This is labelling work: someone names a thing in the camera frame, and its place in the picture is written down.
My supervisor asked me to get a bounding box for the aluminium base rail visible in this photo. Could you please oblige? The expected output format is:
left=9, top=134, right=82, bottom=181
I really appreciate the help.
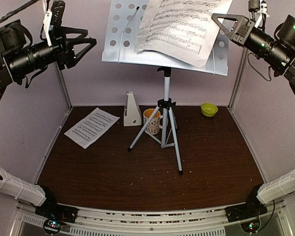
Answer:
left=14, top=194, right=291, bottom=236

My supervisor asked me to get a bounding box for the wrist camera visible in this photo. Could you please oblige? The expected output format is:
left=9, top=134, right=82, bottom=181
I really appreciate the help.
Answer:
left=248, top=0, right=270, bottom=29
left=42, top=0, right=65, bottom=47

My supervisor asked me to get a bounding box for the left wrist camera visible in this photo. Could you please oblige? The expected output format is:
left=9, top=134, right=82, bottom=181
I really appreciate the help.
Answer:
left=42, top=0, right=65, bottom=47

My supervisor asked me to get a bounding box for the green bowl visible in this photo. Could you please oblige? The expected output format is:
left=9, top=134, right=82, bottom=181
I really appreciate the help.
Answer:
left=201, top=103, right=218, bottom=117

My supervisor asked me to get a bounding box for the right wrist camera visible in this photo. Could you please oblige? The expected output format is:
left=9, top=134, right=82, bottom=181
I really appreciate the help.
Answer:
left=248, top=0, right=270, bottom=29

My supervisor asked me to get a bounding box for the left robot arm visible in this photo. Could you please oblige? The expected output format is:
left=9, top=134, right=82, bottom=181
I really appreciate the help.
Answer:
left=0, top=20, right=97, bottom=220

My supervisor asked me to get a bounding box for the right wire page holder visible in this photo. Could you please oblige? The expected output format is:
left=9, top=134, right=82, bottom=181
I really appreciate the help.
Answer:
left=210, top=48, right=216, bottom=75

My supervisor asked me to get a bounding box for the left wire page holder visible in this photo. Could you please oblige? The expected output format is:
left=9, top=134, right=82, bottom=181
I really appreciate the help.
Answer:
left=117, top=6, right=140, bottom=64

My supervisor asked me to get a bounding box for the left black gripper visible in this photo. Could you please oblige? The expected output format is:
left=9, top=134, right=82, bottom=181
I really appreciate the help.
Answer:
left=7, top=25, right=97, bottom=78

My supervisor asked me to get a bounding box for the sheet music page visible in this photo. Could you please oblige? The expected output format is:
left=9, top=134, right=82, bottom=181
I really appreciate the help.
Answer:
left=134, top=0, right=232, bottom=67
left=64, top=108, right=119, bottom=149

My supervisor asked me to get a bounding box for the white tripod stand pole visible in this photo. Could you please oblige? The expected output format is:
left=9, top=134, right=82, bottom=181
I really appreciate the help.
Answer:
left=127, top=66, right=183, bottom=176

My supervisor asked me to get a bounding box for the white metronome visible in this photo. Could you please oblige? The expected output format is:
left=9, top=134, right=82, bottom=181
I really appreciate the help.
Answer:
left=123, top=91, right=142, bottom=127

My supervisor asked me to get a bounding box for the wire page holder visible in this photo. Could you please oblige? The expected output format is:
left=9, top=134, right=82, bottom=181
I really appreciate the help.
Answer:
left=117, top=6, right=140, bottom=64
left=210, top=48, right=216, bottom=75

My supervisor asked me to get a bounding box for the white perforated music stand desk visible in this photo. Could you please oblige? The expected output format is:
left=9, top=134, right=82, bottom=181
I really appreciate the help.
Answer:
left=102, top=0, right=229, bottom=76

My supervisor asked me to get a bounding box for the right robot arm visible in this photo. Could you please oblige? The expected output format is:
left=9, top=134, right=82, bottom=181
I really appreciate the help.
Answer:
left=211, top=13, right=295, bottom=222

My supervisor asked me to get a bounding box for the yellow patterned mug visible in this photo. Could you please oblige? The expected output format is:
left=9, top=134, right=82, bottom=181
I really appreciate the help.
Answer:
left=143, top=108, right=163, bottom=135

